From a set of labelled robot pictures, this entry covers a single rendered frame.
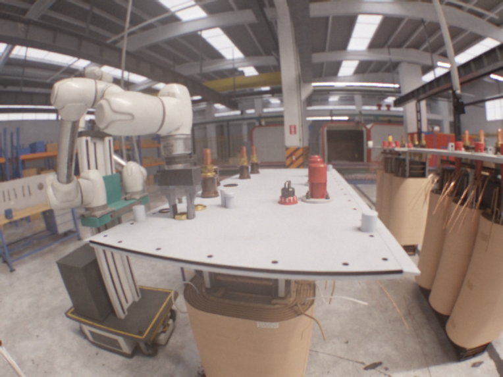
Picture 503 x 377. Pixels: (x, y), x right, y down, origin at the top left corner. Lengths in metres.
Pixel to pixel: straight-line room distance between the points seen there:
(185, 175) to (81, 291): 1.56
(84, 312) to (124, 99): 1.89
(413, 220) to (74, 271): 3.78
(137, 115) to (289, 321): 0.69
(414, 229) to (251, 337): 3.00
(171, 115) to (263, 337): 0.70
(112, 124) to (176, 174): 0.24
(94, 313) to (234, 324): 1.52
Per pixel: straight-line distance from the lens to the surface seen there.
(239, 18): 14.51
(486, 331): 2.08
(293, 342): 0.81
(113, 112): 0.56
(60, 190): 1.36
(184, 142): 0.66
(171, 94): 0.67
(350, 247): 0.48
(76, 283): 2.01
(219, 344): 0.86
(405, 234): 3.45
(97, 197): 1.46
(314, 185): 0.83
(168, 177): 0.69
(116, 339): 2.02
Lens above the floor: 1.56
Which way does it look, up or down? 10 degrees down
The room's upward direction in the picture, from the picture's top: 3 degrees counter-clockwise
